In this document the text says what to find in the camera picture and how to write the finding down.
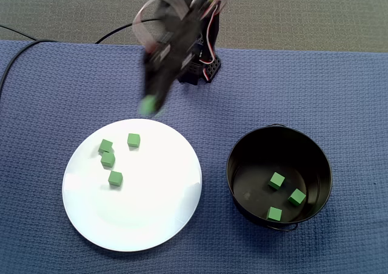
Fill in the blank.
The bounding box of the thin black cable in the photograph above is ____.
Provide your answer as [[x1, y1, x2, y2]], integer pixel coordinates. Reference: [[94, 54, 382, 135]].
[[0, 24, 38, 41]]

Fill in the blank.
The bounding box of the black metal bucket container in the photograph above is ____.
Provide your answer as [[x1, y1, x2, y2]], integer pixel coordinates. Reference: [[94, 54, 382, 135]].
[[226, 124, 333, 232]]

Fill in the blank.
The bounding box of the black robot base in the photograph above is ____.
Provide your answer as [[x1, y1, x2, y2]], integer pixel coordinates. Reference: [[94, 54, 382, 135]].
[[177, 48, 222, 85]]

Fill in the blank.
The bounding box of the green cube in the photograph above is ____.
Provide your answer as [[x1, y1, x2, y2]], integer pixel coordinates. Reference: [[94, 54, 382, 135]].
[[100, 152, 116, 167], [127, 133, 141, 149], [98, 138, 114, 154], [287, 188, 307, 207], [268, 172, 286, 191], [266, 206, 283, 221], [108, 170, 124, 187], [138, 94, 158, 116]]

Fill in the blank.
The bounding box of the white round plate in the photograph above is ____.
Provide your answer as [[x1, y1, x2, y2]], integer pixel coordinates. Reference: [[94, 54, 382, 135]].
[[62, 118, 203, 253]]

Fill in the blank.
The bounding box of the blue waffle weave cloth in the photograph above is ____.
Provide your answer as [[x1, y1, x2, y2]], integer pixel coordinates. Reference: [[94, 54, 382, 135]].
[[0, 39, 388, 274]]

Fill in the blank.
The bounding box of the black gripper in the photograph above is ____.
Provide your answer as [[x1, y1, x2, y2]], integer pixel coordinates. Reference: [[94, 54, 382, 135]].
[[142, 15, 204, 113]]

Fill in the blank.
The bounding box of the thick black cable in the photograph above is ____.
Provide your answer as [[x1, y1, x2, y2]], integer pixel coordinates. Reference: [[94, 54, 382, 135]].
[[0, 18, 161, 102]]

